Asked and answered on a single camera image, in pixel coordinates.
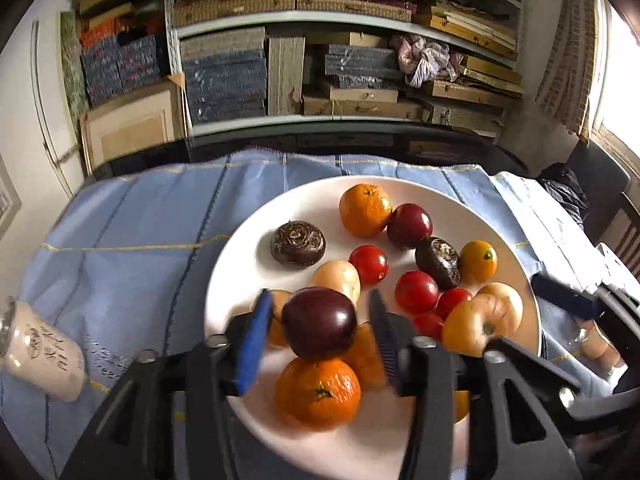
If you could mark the dark red plum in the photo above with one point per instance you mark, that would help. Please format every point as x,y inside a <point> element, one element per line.
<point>409,223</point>

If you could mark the orange mandarin in plate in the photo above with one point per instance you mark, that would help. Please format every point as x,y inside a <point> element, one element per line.
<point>317,396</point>

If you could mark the pale fruit behind mandarin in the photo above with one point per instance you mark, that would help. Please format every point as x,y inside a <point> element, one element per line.
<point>339,275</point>

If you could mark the framed picture leaning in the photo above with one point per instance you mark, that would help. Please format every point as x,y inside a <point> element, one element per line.
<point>144,118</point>

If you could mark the white beverage can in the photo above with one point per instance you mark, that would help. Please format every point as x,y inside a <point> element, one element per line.
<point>36,352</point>

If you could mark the blue tablecloth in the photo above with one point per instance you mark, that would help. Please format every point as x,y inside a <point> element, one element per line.
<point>126,265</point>

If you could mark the white metal shelf unit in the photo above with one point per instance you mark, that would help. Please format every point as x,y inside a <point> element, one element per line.
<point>317,27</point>

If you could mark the orange mandarin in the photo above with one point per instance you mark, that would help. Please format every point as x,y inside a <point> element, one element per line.
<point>365,210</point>
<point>317,396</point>

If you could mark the red cherry tomato in plate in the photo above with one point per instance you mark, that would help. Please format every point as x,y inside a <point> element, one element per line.
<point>371,264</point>

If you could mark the dark brown mangosteen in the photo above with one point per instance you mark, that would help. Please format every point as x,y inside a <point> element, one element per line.
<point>298,243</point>
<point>437,258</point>

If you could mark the clear plastic clamshell box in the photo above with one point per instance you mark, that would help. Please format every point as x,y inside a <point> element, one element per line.
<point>580,347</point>

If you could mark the dark purple plum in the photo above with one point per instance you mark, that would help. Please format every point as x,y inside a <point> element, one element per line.
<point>319,323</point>

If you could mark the red cherry tomato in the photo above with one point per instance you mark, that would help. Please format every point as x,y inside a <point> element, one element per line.
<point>429,324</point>
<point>416,293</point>
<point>449,300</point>
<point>371,264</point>

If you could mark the small yellow orange back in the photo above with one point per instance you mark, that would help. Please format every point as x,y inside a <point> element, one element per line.
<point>478,262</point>

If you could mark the pale striped fruit in plate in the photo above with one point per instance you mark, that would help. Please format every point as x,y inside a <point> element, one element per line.
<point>365,360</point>

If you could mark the pink crumpled plastic bag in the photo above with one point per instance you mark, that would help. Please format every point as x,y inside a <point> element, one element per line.
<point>422,60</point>

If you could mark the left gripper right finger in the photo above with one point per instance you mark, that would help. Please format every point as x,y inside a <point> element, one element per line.
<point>419,367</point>

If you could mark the yellow orange fruit front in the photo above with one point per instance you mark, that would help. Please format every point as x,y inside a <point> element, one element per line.
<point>461,405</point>

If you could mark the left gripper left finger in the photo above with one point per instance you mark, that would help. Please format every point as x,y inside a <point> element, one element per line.
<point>223,365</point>

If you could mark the small pale fruit left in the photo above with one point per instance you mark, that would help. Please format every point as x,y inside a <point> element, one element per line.
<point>276,335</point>

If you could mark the large pale round fruit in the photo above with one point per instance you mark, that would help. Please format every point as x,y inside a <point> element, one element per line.
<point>512,303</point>

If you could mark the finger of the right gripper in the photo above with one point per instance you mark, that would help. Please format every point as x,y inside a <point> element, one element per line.
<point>547,380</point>
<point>579,304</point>

